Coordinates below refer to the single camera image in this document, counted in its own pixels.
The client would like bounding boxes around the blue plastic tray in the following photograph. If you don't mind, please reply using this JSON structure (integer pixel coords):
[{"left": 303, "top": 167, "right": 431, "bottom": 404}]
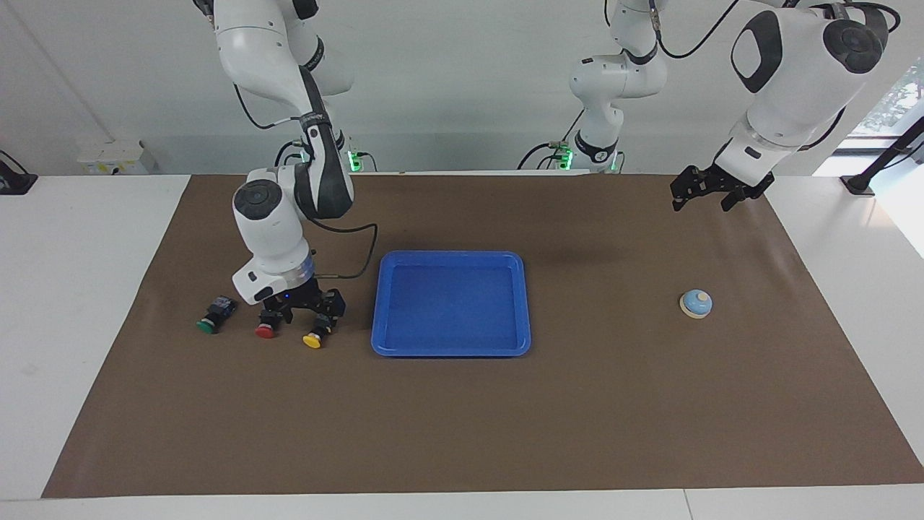
[{"left": 370, "top": 250, "right": 533, "bottom": 358}]

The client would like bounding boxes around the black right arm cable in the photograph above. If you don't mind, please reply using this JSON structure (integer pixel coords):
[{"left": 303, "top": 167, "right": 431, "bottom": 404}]
[{"left": 233, "top": 81, "right": 379, "bottom": 281}]

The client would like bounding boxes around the black angled stand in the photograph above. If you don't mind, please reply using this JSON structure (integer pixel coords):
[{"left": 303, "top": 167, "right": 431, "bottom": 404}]
[{"left": 840, "top": 114, "right": 924, "bottom": 198}]

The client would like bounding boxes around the blue service bell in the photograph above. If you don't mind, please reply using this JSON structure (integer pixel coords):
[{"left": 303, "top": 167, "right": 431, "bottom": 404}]
[{"left": 679, "top": 289, "right": 714, "bottom": 319}]

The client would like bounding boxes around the bright window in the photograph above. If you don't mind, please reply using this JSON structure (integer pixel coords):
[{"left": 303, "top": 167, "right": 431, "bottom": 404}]
[{"left": 850, "top": 56, "right": 924, "bottom": 139}]

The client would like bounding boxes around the yellow push button switch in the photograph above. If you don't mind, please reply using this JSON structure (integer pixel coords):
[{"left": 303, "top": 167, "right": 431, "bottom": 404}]
[{"left": 302, "top": 316, "right": 334, "bottom": 350}]

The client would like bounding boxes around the black clamp mount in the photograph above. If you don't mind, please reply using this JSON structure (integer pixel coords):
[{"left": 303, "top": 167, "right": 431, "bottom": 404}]
[{"left": 0, "top": 149, "right": 39, "bottom": 196}]

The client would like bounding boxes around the green push button switch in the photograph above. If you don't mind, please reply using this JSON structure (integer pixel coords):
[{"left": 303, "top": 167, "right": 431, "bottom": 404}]
[{"left": 196, "top": 295, "right": 238, "bottom": 335}]

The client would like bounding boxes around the brown table mat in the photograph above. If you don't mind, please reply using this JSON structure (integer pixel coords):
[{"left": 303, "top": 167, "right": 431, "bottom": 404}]
[{"left": 41, "top": 173, "right": 924, "bottom": 499}]

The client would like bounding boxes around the black base cable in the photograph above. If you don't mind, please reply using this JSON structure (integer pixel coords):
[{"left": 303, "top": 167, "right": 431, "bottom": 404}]
[{"left": 515, "top": 108, "right": 587, "bottom": 171}]

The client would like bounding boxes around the white wall box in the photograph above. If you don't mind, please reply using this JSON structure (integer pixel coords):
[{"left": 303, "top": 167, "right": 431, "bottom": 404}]
[{"left": 77, "top": 139, "right": 160, "bottom": 176}]

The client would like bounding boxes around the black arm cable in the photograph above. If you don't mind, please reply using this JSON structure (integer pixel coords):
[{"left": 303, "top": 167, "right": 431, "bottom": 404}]
[
  {"left": 648, "top": 0, "right": 746, "bottom": 61},
  {"left": 233, "top": 81, "right": 379, "bottom": 281}
]

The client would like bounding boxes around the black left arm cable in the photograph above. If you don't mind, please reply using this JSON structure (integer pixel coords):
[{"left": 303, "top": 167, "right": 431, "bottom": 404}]
[{"left": 648, "top": 0, "right": 746, "bottom": 61}]

